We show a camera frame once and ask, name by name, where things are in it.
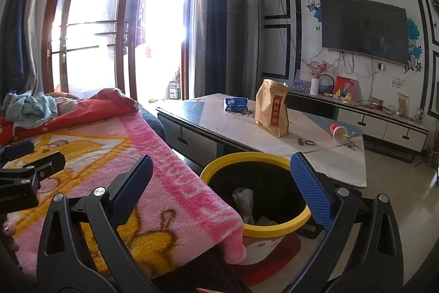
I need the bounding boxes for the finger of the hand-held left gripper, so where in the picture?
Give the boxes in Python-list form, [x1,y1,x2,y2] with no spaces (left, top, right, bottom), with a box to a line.
[0,152,66,189]
[0,140,35,163]

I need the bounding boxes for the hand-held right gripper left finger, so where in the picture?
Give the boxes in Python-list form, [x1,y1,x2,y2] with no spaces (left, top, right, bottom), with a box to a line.
[36,153,154,293]

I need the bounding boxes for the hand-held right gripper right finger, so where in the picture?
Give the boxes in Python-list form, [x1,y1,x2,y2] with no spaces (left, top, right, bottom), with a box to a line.
[290,152,404,293]

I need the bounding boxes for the yellow rimmed trash bin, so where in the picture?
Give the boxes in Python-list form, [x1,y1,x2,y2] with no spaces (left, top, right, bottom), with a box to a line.
[199,152,313,268]

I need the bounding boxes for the white plastic bag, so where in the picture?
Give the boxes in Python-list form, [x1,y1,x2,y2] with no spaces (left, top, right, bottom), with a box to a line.
[232,187,256,225]

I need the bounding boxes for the person's left hand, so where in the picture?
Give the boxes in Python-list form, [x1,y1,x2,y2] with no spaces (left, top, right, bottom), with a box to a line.
[0,219,21,269]

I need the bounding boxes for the pink printed blanket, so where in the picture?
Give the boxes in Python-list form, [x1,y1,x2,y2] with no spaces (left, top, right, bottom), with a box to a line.
[0,109,247,283]

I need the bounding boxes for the light blue clothes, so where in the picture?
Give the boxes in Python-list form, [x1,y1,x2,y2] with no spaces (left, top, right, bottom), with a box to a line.
[2,91,59,129]

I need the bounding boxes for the red paper cup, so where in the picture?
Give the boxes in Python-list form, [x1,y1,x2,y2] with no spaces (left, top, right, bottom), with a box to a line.
[330,123,348,142]

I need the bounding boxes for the blue sofa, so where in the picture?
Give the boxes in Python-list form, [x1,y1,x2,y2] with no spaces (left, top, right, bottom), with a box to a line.
[139,107,167,141]

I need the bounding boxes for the red floral quilt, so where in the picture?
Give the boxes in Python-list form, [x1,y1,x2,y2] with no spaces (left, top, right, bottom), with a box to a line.
[0,87,140,146]

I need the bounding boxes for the brown paper bag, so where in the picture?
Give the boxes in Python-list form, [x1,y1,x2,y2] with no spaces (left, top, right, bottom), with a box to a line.
[254,78,289,138]

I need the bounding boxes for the white coffee table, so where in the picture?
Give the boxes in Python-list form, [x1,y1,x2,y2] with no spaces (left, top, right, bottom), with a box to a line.
[156,93,367,191]

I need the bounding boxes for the white television cabinet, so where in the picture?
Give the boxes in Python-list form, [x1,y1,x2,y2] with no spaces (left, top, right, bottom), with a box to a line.
[286,89,430,163]

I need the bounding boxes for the red picture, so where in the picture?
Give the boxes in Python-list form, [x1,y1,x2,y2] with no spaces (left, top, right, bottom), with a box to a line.
[333,76,360,101]

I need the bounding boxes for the dark blue curtain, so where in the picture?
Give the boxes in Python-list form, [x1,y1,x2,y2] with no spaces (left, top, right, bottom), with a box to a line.
[205,0,227,96]
[0,0,42,94]

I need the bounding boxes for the grey curtain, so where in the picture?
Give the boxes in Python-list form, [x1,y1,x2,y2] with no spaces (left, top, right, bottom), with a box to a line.
[192,0,211,98]
[24,0,72,91]

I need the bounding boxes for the blue tissue packet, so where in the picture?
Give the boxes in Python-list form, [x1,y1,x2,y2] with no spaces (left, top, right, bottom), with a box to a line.
[224,97,248,113]

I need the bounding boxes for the pink artificial flowers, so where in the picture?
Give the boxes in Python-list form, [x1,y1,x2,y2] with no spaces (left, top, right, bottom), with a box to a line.
[306,60,333,79]

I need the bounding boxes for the grey standing air conditioner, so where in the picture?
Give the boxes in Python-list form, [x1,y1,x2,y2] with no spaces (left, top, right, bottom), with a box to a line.
[238,0,264,98]

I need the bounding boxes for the hanging pink clothes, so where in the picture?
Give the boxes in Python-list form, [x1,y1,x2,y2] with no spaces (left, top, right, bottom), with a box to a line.
[132,0,155,58]

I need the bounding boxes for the round black ring stand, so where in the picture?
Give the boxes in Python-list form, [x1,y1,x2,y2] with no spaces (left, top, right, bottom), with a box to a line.
[319,74,335,97]

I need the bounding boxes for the brown glass door frame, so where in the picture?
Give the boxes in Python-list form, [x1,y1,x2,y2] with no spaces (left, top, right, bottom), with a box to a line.
[43,0,203,101]

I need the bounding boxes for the black wall television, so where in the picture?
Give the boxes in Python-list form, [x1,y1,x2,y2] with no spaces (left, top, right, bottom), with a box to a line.
[319,0,409,66]

